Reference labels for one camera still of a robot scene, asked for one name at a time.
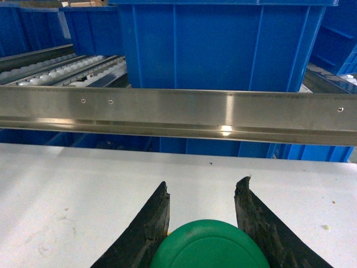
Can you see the stainless steel shelf rail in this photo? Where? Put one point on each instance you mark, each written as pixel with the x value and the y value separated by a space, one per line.
pixel 301 118

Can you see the blue bin left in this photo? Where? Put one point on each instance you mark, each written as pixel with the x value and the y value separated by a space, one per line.
pixel 29 29

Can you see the small blue bin centre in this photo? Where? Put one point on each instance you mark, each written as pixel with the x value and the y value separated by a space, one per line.
pixel 94 30

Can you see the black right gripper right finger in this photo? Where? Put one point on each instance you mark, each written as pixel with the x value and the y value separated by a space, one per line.
pixel 279 244

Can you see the large blue bin right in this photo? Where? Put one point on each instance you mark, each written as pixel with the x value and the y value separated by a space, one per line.
pixel 220 45

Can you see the green mushroom push button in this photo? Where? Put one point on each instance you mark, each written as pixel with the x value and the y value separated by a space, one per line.
pixel 208 243

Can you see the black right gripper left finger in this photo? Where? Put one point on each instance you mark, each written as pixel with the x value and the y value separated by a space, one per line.
pixel 137 245

